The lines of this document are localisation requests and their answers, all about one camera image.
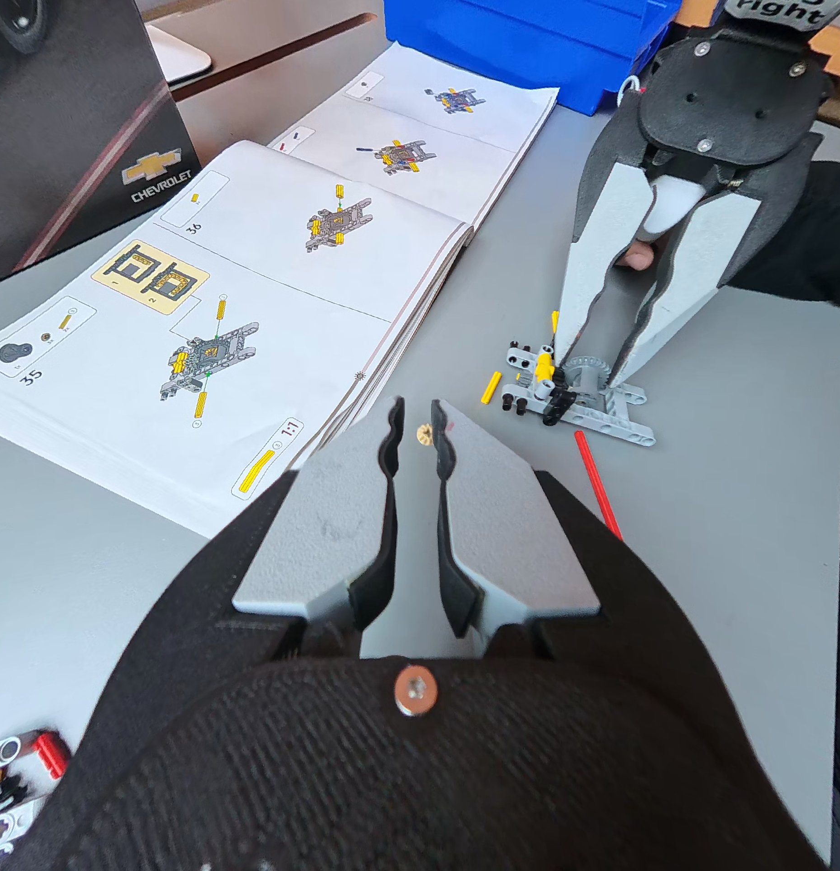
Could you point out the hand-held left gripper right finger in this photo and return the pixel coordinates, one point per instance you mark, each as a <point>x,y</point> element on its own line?
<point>508,537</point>

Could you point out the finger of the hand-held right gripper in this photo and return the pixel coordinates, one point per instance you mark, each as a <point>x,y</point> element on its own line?
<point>603,238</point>
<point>699,272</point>

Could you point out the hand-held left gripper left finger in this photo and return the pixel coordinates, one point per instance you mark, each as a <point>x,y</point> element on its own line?
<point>311,537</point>

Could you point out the grey lego gear frame assembly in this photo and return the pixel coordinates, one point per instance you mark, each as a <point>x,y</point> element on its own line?
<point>597,401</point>

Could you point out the person's right forearm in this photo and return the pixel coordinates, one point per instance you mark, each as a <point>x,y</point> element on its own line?
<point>821,238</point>

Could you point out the red lego axle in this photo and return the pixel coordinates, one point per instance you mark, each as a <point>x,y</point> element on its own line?
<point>597,483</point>

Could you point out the tan lego gear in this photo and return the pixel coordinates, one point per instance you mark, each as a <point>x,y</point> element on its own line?
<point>424,434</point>

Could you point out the yellow lego axle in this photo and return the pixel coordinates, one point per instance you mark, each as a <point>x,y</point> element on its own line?
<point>491,388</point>

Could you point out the lego instruction booklet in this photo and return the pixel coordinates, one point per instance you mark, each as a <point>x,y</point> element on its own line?
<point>256,286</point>

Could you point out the pile of lego pieces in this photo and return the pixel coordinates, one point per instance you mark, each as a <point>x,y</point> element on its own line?
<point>18,782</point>

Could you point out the black lego set box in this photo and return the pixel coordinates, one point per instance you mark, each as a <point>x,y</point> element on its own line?
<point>66,136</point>

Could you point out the person's right hand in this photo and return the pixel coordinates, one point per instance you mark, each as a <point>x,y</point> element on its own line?
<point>637,257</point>

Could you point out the blue plastic bin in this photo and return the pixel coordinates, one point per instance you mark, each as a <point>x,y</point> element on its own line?
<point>515,41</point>

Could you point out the white stand base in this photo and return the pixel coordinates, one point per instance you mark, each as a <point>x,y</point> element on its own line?
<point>181,58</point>

